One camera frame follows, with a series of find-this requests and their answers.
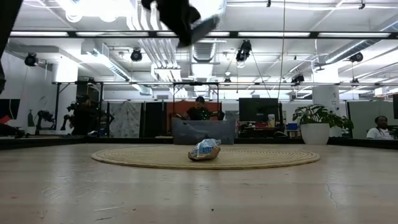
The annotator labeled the black background rig frame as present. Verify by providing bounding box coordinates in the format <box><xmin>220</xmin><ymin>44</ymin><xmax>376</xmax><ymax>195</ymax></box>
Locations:
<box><xmin>172</xmin><ymin>82</ymin><xmax>221</xmax><ymax>121</ymax></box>
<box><xmin>51</xmin><ymin>80</ymin><xmax>106</xmax><ymax>138</ymax></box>

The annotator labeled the round woven straw placemat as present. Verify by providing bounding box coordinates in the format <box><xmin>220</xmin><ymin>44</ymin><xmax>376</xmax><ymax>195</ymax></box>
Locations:
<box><xmin>90</xmin><ymin>145</ymin><xmax>321</xmax><ymax>170</ymax></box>

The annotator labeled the white building column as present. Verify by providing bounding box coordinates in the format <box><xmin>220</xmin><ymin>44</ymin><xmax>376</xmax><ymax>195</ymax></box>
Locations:
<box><xmin>312</xmin><ymin>67</ymin><xmax>341</xmax><ymax>108</ymax></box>

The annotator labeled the silver ventilation duct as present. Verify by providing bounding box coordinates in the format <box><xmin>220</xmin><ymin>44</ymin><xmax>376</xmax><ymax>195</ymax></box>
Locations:
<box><xmin>182</xmin><ymin>0</ymin><xmax>228</xmax><ymax>63</ymax></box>

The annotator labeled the black aluminium rig frame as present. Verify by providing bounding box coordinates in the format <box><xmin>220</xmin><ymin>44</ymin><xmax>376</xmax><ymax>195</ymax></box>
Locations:
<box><xmin>0</xmin><ymin>30</ymin><xmax>398</xmax><ymax>151</ymax></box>

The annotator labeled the green plant in white pot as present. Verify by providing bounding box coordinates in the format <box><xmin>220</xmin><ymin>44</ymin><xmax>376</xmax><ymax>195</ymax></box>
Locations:
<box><xmin>291</xmin><ymin>103</ymin><xmax>355</xmax><ymax>146</ymax></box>

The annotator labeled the grey patterned cloth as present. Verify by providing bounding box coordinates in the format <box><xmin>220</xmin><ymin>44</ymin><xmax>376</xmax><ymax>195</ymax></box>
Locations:
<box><xmin>108</xmin><ymin>101</ymin><xmax>142</xmax><ymax>139</ymax></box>

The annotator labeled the person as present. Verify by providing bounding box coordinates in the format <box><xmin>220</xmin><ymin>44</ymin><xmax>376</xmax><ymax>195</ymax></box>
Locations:
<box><xmin>66</xmin><ymin>94</ymin><xmax>105</xmax><ymax>136</ymax></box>
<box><xmin>182</xmin><ymin>95</ymin><xmax>219</xmax><ymax>121</ymax></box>
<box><xmin>366</xmin><ymin>115</ymin><xmax>394</xmax><ymax>140</ymax></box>

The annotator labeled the dark grey plastic bin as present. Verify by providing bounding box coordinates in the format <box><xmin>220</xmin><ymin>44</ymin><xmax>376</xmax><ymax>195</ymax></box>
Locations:
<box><xmin>171</xmin><ymin>117</ymin><xmax>236</xmax><ymax>146</ymax></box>

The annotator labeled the orange partition panel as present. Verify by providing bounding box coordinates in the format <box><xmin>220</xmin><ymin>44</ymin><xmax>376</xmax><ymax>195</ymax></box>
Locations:
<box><xmin>166</xmin><ymin>100</ymin><xmax>223</xmax><ymax>125</ymax></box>

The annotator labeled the black monitor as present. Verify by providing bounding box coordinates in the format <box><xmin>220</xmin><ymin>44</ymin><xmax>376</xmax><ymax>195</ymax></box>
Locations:
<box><xmin>238</xmin><ymin>96</ymin><xmax>280</xmax><ymax>128</ymax></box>

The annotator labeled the black ceiling spotlight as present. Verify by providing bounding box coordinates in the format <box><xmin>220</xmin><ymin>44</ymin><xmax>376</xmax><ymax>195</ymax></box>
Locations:
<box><xmin>129</xmin><ymin>47</ymin><xmax>144</xmax><ymax>63</ymax></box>
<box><xmin>234</xmin><ymin>39</ymin><xmax>253</xmax><ymax>63</ymax></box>
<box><xmin>24</xmin><ymin>52</ymin><xmax>40</xmax><ymax>68</ymax></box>
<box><xmin>349</xmin><ymin>51</ymin><xmax>364</xmax><ymax>63</ymax></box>
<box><xmin>290</xmin><ymin>73</ymin><xmax>306</xmax><ymax>85</ymax></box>

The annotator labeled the blue white granola bar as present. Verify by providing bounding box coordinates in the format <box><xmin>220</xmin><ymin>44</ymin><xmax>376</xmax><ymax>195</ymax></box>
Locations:
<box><xmin>187</xmin><ymin>138</ymin><xmax>223</xmax><ymax>162</ymax></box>

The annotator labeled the pale green partition panel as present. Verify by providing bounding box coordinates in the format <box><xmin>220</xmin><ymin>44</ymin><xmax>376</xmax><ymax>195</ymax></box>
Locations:
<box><xmin>347</xmin><ymin>100</ymin><xmax>395</xmax><ymax>139</ymax></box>

